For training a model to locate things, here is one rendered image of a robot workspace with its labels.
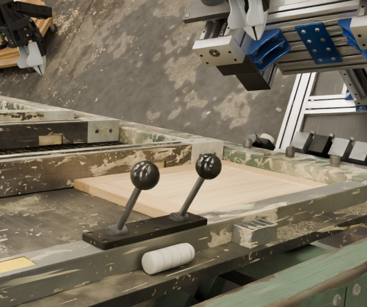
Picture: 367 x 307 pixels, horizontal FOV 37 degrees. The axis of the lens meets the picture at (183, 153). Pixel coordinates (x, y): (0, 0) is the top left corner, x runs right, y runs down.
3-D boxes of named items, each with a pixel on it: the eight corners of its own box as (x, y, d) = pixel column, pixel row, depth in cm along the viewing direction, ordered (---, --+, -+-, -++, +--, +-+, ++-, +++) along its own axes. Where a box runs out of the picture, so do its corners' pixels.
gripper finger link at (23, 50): (22, 83, 144) (7, 49, 140) (38, 74, 148) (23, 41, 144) (30, 82, 142) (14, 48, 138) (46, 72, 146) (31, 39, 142)
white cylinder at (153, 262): (154, 278, 73) (195, 264, 79) (156, 256, 73) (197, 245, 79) (139, 270, 76) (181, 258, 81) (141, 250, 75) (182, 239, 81)
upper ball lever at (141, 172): (131, 245, 76) (170, 172, 70) (109, 251, 74) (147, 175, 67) (117, 226, 78) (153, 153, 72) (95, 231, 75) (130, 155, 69)
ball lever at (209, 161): (191, 230, 85) (231, 163, 78) (174, 234, 82) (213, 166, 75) (177, 212, 87) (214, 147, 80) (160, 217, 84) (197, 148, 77)
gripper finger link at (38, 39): (33, 58, 143) (19, 26, 139) (38, 55, 144) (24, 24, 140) (45, 56, 140) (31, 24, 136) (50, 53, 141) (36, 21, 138)
